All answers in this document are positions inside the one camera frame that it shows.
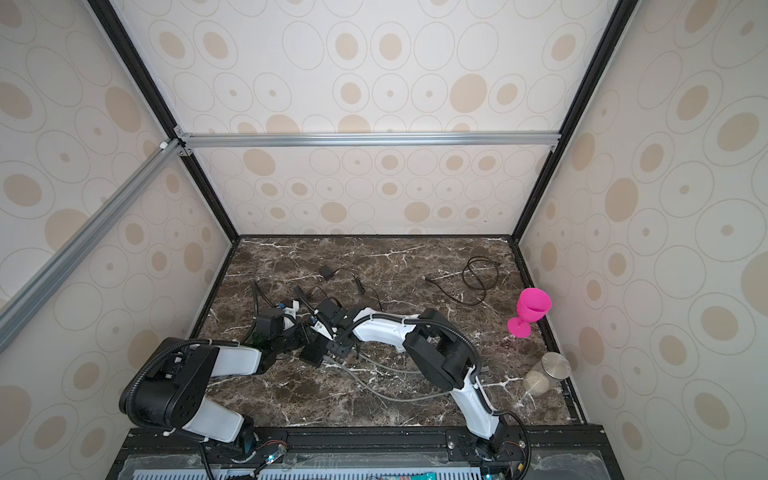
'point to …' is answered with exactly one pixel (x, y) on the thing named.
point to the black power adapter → (326, 272)
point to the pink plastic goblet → (532, 305)
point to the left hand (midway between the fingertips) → (330, 325)
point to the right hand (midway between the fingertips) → (339, 340)
